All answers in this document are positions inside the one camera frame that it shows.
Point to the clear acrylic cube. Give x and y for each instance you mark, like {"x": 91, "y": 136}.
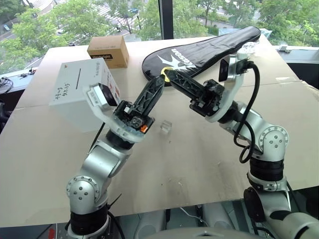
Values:
{"x": 166, "y": 127}

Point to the brown cardboard box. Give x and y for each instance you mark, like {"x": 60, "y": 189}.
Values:
{"x": 107, "y": 51}

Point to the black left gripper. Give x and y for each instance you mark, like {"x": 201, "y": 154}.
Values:
{"x": 129, "y": 115}

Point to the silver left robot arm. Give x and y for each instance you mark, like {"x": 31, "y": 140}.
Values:
{"x": 99, "y": 164}

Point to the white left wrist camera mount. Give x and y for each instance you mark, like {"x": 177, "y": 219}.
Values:
{"x": 98, "y": 95}

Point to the grey rounded robot body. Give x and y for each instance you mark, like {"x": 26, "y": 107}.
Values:
{"x": 199, "y": 234}

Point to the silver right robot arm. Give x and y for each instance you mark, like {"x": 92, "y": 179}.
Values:
{"x": 271, "y": 142}

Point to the black racket cover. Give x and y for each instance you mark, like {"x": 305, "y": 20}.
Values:
{"x": 207, "y": 47}

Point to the black window frame post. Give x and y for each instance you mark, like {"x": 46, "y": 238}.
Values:
{"x": 165, "y": 17}

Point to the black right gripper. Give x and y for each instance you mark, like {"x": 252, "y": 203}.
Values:
{"x": 209, "y": 99}

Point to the small white device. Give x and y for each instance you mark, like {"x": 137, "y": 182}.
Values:
{"x": 285, "y": 48}

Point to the gold coin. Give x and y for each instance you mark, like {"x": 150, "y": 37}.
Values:
{"x": 163, "y": 70}

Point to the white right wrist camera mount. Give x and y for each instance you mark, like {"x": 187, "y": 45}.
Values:
{"x": 233, "y": 84}

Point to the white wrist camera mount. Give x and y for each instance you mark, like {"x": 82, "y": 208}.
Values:
{"x": 233, "y": 84}
{"x": 98, "y": 95}

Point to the crumpled clear plastic piece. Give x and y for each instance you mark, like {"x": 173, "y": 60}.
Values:
{"x": 249, "y": 48}

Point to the white box with slot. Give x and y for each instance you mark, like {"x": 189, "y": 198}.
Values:
{"x": 72, "y": 94}

